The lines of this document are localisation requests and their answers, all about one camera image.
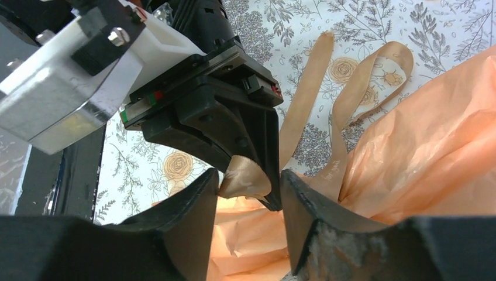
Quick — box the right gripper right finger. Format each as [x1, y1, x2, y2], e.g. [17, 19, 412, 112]
[281, 170, 495, 280]

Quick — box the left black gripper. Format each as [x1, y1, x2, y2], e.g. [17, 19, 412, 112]
[120, 1, 283, 211]

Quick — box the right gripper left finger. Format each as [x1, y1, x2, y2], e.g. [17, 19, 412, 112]
[1, 168, 219, 280]

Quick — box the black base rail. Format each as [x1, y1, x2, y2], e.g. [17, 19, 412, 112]
[14, 128, 105, 221]

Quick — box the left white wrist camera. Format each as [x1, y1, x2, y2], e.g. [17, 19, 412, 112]
[1, 1, 201, 155]

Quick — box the beige kraft wrapping paper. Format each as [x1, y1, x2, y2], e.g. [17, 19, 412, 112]
[212, 42, 495, 280]

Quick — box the tan satin ribbon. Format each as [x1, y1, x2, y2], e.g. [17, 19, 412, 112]
[218, 30, 415, 203]

